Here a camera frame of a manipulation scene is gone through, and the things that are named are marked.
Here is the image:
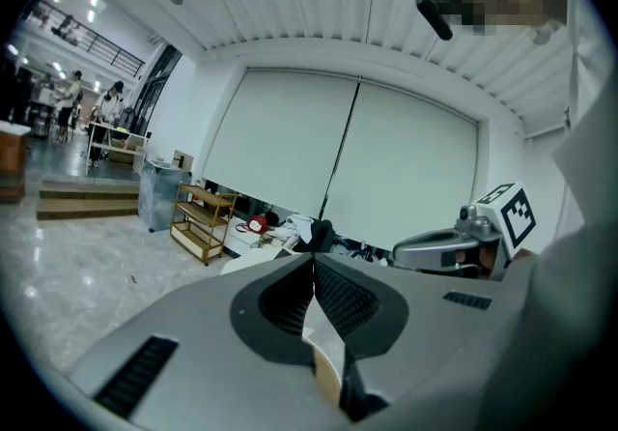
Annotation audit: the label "person's light grey sweatshirt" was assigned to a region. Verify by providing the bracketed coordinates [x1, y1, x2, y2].
[482, 0, 618, 431]

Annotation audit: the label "black garment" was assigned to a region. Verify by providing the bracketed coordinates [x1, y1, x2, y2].
[308, 219, 335, 254]

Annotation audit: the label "wooden steps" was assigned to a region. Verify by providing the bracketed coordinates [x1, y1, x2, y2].
[37, 177, 141, 221]

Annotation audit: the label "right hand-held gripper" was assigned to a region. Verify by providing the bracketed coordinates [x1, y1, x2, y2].
[391, 181, 538, 274]

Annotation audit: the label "white-topped wooden cabinet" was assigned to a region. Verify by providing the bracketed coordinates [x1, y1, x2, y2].
[0, 122, 31, 203]

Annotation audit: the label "grey metal bin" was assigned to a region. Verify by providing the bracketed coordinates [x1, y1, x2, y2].
[138, 158, 193, 233]

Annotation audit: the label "pile of light clothes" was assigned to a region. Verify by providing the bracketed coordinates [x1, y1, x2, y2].
[260, 214, 315, 254]

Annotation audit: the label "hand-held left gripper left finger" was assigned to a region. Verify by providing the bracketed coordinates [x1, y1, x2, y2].
[70, 252, 349, 431]

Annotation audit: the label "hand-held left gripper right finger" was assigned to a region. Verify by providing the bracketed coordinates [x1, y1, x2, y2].
[314, 252, 525, 423]

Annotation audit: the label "white roller blind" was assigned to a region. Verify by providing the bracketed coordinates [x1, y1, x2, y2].
[202, 69, 361, 220]
[321, 80, 479, 251]

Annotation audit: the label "black railing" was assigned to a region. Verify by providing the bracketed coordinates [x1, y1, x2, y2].
[28, 0, 146, 80]

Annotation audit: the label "round glass top table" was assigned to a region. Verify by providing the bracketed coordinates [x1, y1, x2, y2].
[301, 298, 347, 406]

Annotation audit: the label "black head-mounted camera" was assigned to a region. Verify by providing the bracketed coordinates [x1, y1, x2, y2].
[414, 0, 455, 42]

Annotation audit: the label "white table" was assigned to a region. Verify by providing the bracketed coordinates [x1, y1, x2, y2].
[86, 121, 151, 175]

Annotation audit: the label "wooden shelf rack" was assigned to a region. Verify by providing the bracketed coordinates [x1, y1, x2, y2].
[169, 183, 240, 267]

